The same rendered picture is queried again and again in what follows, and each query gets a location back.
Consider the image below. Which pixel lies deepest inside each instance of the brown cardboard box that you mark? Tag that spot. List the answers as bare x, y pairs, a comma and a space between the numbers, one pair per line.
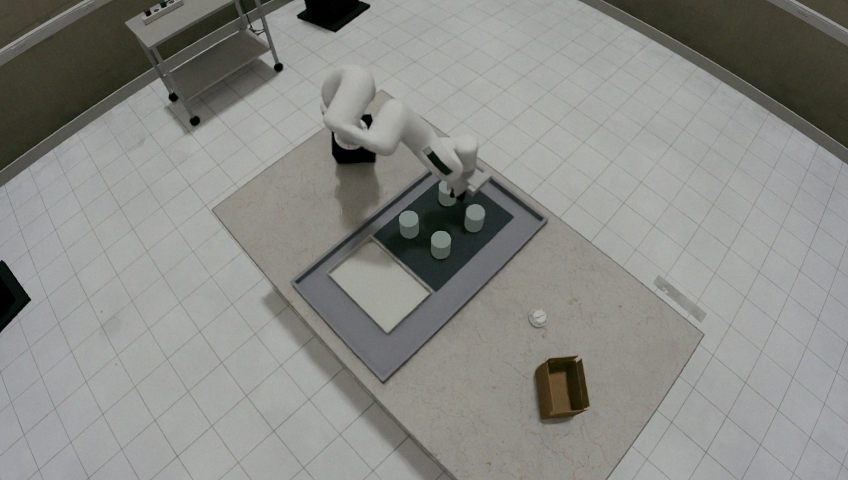
566, 378

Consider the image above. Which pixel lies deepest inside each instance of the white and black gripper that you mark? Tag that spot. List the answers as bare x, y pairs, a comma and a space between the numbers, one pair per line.
458, 188

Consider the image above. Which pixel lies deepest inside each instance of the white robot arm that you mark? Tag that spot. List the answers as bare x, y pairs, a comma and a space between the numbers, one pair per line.
352, 88

